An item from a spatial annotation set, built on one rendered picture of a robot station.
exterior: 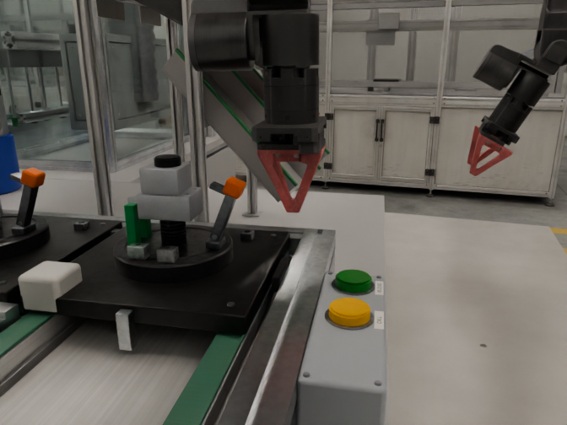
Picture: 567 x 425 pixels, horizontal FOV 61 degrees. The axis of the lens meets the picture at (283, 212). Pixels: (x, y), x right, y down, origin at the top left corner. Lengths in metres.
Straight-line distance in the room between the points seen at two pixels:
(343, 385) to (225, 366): 0.11
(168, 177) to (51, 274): 0.16
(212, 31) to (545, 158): 4.30
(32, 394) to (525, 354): 0.54
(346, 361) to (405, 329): 0.26
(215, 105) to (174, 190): 0.25
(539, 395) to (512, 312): 0.19
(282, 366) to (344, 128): 4.27
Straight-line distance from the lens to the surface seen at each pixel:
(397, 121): 4.56
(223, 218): 0.56
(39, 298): 0.56
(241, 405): 0.38
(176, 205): 0.55
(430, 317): 0.72
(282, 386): 0.39
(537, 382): 0.63
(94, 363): 0.53
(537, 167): 4.68
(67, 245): 0.69
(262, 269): 0.56
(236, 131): 0.76
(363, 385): 0.40
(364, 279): 0.54
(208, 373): 0.44
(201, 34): 0.50
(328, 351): 0.44
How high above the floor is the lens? 1.20
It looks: 17 degrees down
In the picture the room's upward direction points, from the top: straight up
